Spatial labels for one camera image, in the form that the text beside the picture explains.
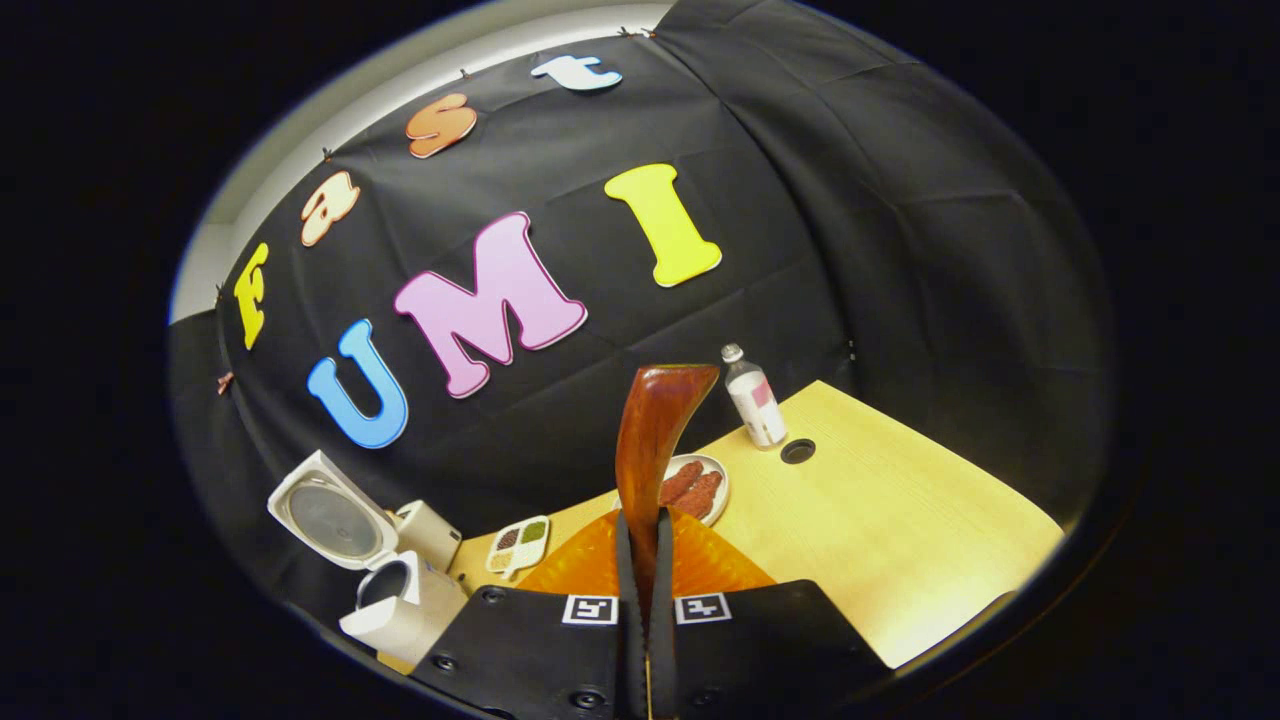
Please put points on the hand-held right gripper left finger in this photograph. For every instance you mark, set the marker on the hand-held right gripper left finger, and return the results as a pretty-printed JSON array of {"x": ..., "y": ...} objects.
[{"x": 540, "y": 650}]

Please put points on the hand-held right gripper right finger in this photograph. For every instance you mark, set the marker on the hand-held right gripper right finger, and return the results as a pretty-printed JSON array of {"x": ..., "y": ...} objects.
[{"x": 760, "y": 650}]

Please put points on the white rice cooker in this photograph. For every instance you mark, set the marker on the white rice cooker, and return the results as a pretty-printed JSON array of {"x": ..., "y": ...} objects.
[{"x": 400, "y": 610}]

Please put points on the brown wooden spoon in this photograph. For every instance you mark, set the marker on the brown wooden spoon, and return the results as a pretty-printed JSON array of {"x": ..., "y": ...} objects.
[{"x": 655, "y": 430}]

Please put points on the white divided dish of beans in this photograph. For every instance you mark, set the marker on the white divided dish of beans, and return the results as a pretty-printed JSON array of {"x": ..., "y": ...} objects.
[{"x": 518, "y": 545}]

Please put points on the small white box appliance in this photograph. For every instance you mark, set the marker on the small white box appliance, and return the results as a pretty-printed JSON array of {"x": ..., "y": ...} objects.
[{"x": 432, "y": 535}]

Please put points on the red-brown sausage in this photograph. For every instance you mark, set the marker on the red-brown sausage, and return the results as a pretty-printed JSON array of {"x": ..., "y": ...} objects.
[
  {"x": 682, "y": 482},
  {"x": 702, "y": 496}
]

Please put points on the white round plate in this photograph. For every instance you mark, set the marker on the white round plate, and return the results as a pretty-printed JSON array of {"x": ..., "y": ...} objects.
[{"x": 722, "y": 485}]

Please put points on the black desk grommet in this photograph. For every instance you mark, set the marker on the black desk grommet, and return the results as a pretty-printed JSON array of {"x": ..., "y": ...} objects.
[{"x": 797, "y": 451}]

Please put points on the clear bottle with pink label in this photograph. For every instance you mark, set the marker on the clear bottle with pink label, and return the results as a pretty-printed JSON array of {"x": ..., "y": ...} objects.
[{"x": 757, "y": 400}]

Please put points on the black backdrop cloth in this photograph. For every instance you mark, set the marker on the black backdrop cloth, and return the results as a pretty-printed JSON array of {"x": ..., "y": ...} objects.
[{"x": 900, "y": 250}]

